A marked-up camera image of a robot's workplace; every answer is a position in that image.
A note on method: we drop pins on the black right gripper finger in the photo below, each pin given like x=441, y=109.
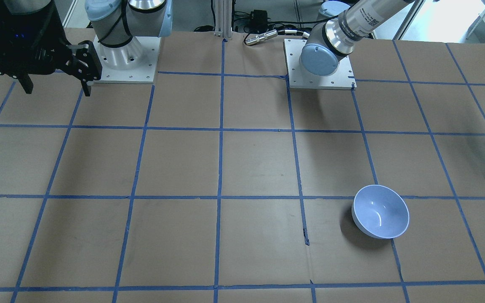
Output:
x=82, y=62
x=25, y=81

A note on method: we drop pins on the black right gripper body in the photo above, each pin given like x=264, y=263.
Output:
x=83, y=63

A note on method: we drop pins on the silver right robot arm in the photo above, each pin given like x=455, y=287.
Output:
x=116, y=22

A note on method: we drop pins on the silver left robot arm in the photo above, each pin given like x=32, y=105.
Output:
x=340, y=33

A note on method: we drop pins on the light blue bowl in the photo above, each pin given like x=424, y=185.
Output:
x=380, y=212

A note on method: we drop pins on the silver cylindrical connector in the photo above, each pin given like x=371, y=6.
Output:
x=261, y=37

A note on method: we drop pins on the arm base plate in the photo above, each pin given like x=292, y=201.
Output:
x=134, y=63
x=313, y=66

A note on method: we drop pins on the aluminium frame post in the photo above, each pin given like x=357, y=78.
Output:
x=223, y=13

